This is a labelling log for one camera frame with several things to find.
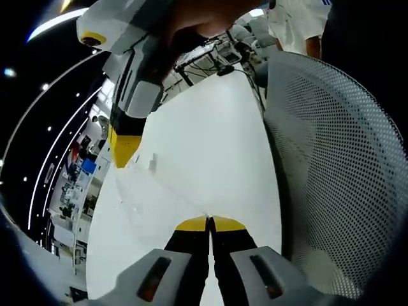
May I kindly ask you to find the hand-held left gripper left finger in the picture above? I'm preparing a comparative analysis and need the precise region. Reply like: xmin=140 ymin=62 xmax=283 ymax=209
xmin=116 ymin=215 xmax=212 ymax=302

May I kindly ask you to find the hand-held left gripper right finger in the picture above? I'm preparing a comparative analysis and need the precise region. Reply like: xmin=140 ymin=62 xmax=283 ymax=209
xmin=210 ymin=215 xmax=309 ymax=302

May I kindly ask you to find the clear resealable plastic bag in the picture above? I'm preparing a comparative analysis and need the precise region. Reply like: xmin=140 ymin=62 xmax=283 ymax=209
xmin=111 ymin=149 xmax=213 ymax=224

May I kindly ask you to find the person's right hand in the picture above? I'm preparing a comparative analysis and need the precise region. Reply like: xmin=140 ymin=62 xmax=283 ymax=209
xmin=158 ymin=0 xmax=261 ymax=78

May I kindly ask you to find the black metal rack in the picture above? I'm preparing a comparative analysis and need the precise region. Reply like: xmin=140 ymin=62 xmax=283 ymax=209
xmin=174 ymin=30 xmax=253 ymax=87

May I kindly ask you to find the blue plastic bin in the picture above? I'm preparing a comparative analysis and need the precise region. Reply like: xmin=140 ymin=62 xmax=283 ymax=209
xmin=80 ymin=159 xmax=97 ymax=175

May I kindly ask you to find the row of white desks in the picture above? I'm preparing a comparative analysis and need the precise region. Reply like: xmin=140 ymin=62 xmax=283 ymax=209
xmin=47 ymin=140 xmax=113 ymax=275

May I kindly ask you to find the white mesh basket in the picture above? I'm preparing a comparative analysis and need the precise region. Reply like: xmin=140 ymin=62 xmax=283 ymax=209
xmin=254 ymin=52 xmax=407 ymax=301

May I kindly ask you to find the person in white shirt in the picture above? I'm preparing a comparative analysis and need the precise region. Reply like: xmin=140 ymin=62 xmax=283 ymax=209
xmin=266 ymin=0 xmax=333 ymax=54

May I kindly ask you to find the red blue wall banner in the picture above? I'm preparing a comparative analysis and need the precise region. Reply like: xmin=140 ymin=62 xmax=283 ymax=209
xmin=64 ymin=142 xmax=81 ymax=167

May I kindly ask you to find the black cable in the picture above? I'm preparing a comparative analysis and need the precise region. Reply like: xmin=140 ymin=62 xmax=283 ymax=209
xmin=233 ymin=68 xmax=268 ymax=113

